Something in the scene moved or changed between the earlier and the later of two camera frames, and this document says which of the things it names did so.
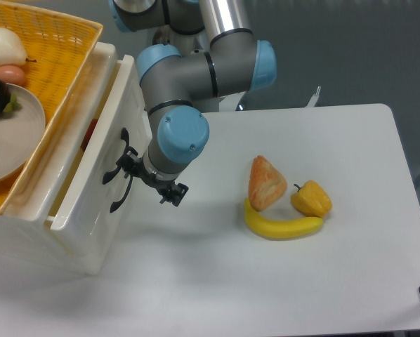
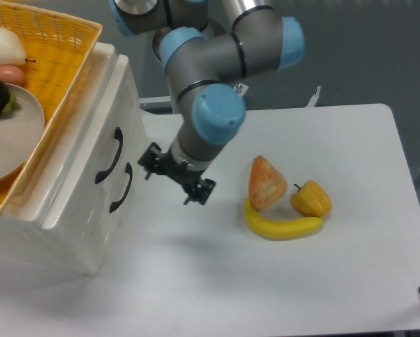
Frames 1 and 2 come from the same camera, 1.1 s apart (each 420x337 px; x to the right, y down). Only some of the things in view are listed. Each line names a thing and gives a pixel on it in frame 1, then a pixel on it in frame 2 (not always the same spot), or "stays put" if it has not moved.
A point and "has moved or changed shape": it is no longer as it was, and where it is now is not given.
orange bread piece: [265, 184] stays put
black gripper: [130, 163] -> [153, 161]
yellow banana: [266, 227] stays put
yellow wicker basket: [57, 49] stays put
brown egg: [10, 74] stays put
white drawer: [119, 117] has moved or changed shape
